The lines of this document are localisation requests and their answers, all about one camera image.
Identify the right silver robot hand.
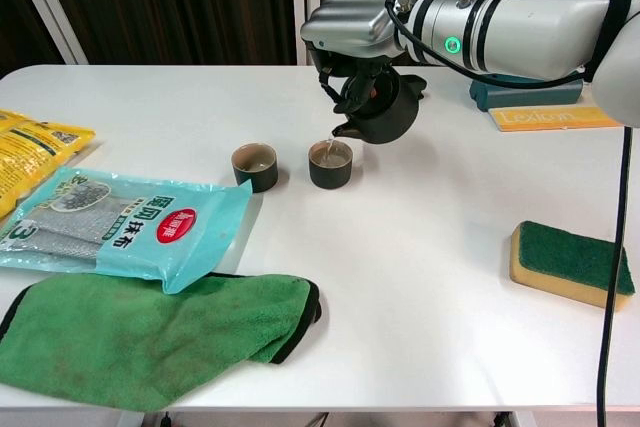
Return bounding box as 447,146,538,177
299,0,409,116

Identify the black teapot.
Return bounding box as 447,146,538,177
332,71,421,146

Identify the dark green teacup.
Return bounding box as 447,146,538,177
230,143,280,194
307,139,355,190

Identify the teal plastic block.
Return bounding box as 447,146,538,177
468,71,586,112

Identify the light blue cloth package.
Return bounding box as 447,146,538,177
0,165,254,296

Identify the green and yellow sponge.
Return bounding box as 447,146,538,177
509,219,636,311

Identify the yellow plastic bag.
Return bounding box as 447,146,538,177
0,109,96,221

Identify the green microfiber cloth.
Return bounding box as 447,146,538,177
0,271,324,411

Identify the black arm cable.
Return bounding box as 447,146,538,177
382,0,635,427

